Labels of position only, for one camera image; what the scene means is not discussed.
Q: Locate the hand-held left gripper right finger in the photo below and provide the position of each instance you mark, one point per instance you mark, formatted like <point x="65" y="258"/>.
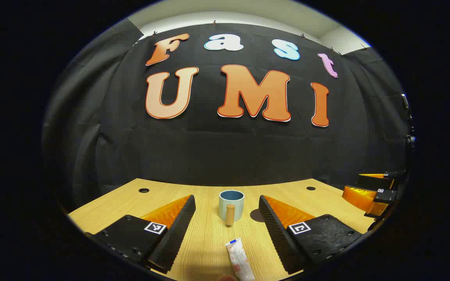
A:
<point x="275" y="234"/>

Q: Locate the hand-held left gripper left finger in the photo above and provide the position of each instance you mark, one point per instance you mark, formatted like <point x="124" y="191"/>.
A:
<point x="178" y="230"/>

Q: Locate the black backdrop cloth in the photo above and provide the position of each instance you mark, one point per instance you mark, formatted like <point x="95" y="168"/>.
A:
<point x="229" y="156"/>

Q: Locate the wooden desktop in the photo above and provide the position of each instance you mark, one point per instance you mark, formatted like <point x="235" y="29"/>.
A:
<point x="209" y="242"/>

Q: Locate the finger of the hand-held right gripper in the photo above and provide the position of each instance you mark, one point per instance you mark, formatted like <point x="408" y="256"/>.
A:
<point x="385" y="196"/>
<point x="373" y="181"/>

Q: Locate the dark stand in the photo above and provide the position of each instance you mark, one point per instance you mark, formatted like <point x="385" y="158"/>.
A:
<point x="409" y="136"/>

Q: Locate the dark brown round coaster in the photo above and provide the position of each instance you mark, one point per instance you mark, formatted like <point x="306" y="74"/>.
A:
<point x="255" y="215"/>

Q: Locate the white toothpaste tube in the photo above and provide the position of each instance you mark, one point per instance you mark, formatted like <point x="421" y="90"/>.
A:
<point x="240" y="259"/>

